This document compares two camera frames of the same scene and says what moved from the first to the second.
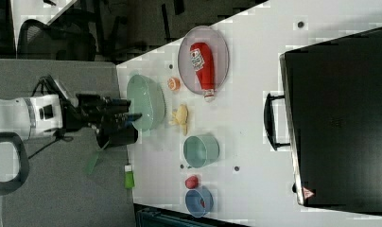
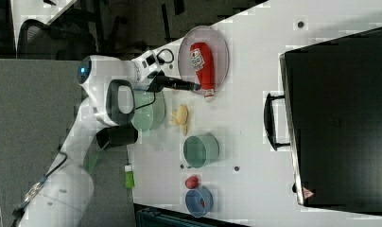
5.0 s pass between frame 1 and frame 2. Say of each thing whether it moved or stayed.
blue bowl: stayed
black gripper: moved
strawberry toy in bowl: stayed
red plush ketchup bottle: stayed
